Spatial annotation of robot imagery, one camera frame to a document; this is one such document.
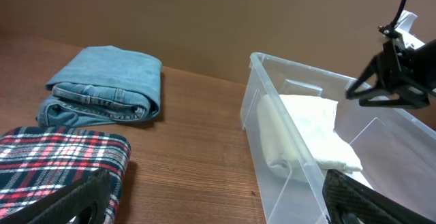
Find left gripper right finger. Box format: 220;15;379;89
322;170;435;224

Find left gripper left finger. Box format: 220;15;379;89
1;169;111;224

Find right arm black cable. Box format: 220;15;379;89
377;0;414;36

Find folded red plaid shirt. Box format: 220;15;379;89
1;127;131;223

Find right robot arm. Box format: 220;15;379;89
345;0;435;109

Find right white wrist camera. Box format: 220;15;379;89
394;10;424;50

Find folded blue denim jeans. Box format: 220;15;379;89
36;46;162;127

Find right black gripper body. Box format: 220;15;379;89
382;30;435;97

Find cream white cloth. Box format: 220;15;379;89
256;95;366;183

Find clear plastic storage container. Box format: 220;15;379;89
240;52;435;223

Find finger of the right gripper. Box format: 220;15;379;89
358;93;430;109
345;54;392;99

